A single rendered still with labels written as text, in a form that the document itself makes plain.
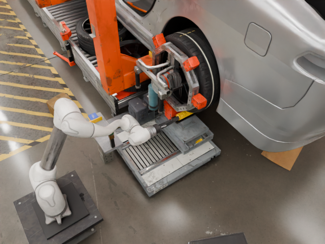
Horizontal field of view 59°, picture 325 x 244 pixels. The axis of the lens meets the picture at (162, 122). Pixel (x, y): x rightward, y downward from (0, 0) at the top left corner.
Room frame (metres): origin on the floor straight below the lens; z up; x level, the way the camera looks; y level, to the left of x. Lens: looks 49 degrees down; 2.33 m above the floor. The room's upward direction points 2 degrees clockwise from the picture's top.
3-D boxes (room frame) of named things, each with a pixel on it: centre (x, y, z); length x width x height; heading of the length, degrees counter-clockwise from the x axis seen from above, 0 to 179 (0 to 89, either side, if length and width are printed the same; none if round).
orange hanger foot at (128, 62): (2.20, 0.20, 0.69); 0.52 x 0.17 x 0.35; 126
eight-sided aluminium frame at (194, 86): (1.77, -0.08, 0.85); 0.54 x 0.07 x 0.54; 36
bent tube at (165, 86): (1.62, -0.04, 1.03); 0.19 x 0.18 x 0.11; 126
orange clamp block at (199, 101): (1.52, -0.27, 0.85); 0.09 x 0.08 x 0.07; 36
